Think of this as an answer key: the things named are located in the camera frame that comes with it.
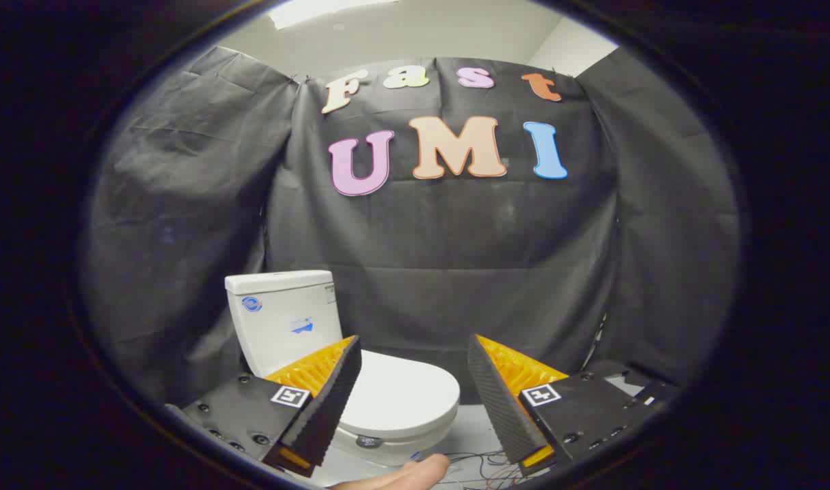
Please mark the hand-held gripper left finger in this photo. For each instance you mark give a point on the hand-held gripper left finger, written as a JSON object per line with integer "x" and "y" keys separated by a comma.
{"x": 330, "y": 408}

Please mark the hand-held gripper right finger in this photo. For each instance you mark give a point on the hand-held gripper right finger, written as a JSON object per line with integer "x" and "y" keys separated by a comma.
{"x": 500, "y": 415}

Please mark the white toilet lid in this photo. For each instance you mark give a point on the white toilet lid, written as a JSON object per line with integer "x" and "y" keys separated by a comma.
{"x": 401, "y": 395}

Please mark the black backdrop cloth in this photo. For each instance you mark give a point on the black backdrop cloth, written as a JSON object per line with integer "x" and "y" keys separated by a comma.
{"x": 456, "y": 238}

